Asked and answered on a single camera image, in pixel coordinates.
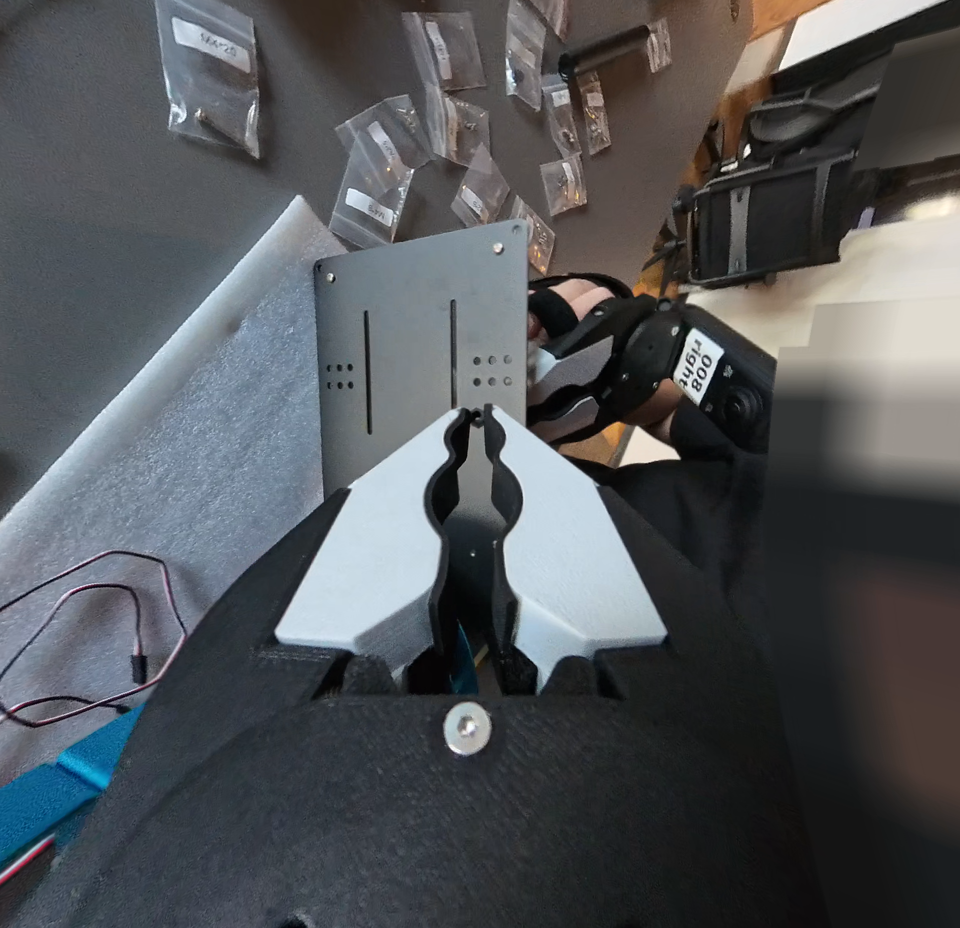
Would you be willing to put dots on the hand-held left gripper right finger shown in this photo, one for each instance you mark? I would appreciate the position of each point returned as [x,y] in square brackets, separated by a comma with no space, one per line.
[585,560]

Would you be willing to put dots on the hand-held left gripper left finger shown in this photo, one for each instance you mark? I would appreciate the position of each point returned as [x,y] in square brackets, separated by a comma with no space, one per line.
[360,568]

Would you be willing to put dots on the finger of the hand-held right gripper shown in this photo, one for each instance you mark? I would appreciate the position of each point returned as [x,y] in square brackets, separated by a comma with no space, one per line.
[570,421]
[577,373]

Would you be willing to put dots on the black triangular base plate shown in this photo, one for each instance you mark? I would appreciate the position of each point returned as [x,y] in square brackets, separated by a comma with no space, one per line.
[412,305]

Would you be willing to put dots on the blue toy robot arm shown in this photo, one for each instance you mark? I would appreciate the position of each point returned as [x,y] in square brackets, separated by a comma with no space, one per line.
[45,800]

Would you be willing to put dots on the person's right hand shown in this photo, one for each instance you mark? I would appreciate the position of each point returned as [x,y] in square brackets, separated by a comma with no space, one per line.
[583,296]

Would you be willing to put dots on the person's black clothing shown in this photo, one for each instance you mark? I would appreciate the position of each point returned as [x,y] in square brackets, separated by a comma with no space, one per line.
[675,508]

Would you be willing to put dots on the black backpack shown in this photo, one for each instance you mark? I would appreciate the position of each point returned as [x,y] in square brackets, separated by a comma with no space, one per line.
[772,222]

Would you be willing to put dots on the white foam sheet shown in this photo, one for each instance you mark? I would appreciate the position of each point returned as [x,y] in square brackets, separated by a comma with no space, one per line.
[150,455]

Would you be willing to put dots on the group of small clear bags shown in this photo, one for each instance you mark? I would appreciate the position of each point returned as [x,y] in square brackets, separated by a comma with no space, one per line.
[217,42]

